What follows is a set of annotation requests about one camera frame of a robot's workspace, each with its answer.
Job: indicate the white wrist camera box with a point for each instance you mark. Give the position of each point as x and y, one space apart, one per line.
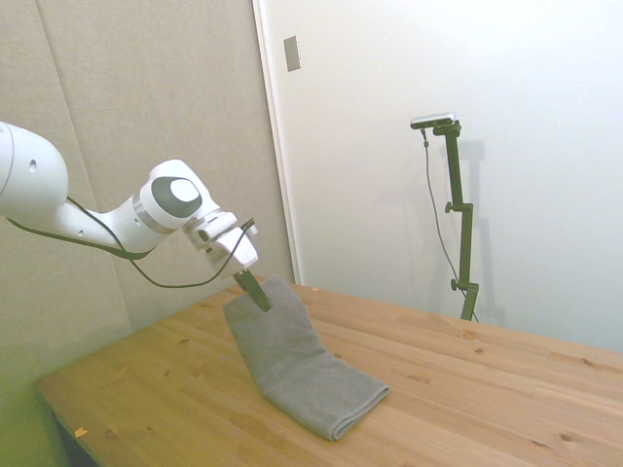
207 228

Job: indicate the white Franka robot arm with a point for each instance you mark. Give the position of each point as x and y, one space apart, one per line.
97 199

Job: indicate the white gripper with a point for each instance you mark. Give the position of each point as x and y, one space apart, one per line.
237 250

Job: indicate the black camera stand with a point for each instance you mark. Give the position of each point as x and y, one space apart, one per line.
460 219

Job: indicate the grey wall plate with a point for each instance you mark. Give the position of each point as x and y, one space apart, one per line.
292 53

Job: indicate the grey exterior camera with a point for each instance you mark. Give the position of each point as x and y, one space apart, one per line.
433 119

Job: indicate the grey terry towel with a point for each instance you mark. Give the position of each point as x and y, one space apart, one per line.
292 355

